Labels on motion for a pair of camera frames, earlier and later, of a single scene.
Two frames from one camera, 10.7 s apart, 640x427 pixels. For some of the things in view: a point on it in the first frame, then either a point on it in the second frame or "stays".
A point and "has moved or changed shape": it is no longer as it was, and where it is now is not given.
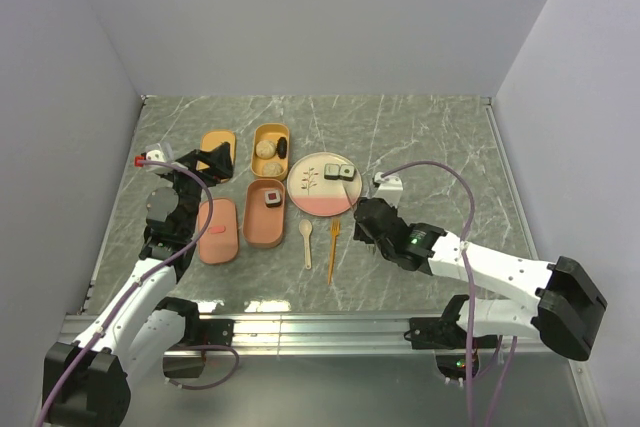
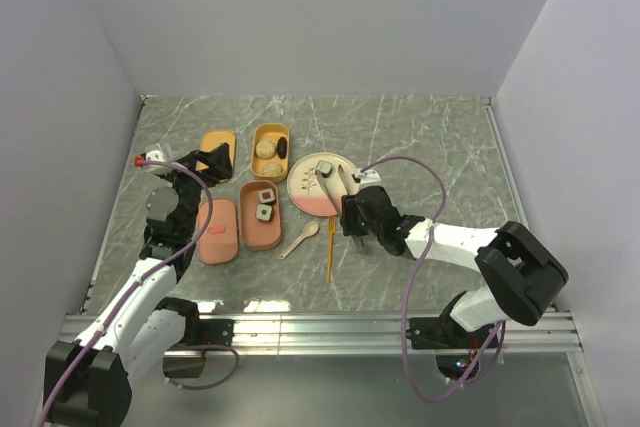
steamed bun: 265,149 stays
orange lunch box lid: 212,139 stays
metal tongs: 371,247 to 345,186
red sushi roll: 272,198 has moved or changed shape
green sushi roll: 346,172 to 264,212
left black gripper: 218,160 stays
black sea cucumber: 282,147 stays
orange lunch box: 270,132 stays
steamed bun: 272,169 stays
